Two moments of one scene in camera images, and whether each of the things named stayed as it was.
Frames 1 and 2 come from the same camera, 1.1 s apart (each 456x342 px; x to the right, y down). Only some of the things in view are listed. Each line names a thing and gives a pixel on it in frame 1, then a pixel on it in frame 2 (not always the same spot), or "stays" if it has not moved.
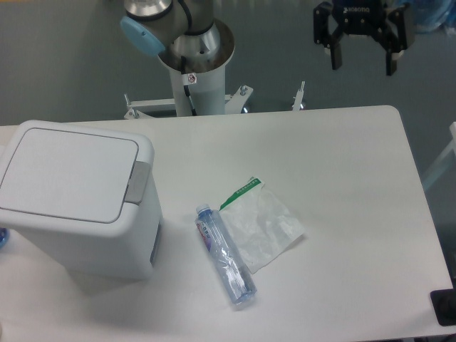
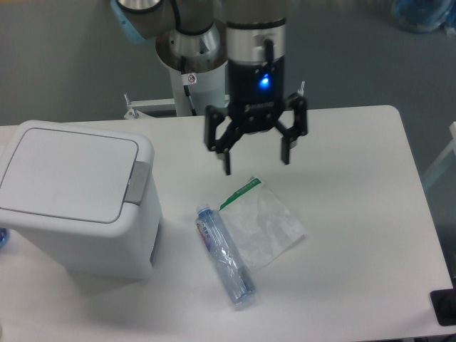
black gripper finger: x=325 y=35 → x=213 y=115
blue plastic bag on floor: x=428 y=15 stays
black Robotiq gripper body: x=359 y=17 → x=256 y=92
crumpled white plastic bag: x=262 y=224 stays
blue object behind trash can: x=3 y=236 stays
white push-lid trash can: x=85 y=195 stays
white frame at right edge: x=452 y=147 stays
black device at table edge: x=444 y=305 stays
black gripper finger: x=398 y=35 → x=298 y=103
